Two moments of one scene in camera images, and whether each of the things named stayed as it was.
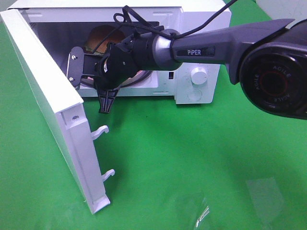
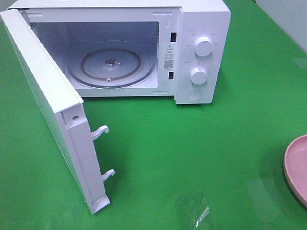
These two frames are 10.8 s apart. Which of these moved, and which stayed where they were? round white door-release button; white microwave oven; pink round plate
Moved: pink round plate
Stayed: round white door-release button; white microwave oven
